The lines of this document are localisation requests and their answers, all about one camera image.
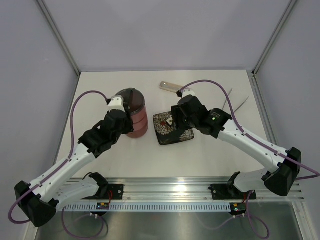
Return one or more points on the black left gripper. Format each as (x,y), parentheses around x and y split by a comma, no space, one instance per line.
(129,127)

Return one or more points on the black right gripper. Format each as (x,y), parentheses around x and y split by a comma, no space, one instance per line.
(177,113)

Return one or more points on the pink bowl with handles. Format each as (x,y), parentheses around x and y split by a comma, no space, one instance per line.
(140,123)

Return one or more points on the dark pink bowl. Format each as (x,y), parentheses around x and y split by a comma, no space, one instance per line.
(138,133)

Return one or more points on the grey transparent lid red handles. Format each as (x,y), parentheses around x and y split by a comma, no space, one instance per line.
(133,100)

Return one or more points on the metal food tongs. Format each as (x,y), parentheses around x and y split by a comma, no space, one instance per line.
(237,100)

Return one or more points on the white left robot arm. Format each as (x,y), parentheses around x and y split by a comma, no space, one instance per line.
(41,198)

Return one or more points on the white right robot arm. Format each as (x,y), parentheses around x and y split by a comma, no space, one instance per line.
(280,166)

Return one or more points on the white sushi cube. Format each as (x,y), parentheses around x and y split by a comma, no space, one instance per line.
(170,121)

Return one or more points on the black floral square plate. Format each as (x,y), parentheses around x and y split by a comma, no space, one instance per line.
(166,134)

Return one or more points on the beige cutlery case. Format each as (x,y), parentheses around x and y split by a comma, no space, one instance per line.
(169,87)

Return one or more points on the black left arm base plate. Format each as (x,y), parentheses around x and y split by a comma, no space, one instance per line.
(113,191)

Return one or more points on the aluminium front rail frame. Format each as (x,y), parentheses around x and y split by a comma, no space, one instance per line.
(188,189)

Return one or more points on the right aluminium post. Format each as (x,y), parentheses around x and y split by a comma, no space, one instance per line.
(274,36)

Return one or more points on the aluminium post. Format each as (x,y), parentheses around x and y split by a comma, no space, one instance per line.
(274,36)
(57,34)

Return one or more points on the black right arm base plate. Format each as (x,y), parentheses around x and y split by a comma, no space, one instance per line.
(223,191)

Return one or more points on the slotted white cable duct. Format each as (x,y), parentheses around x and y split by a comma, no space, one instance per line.
(149,207)

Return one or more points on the left aluminium post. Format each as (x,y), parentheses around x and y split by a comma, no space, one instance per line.
(57,34)

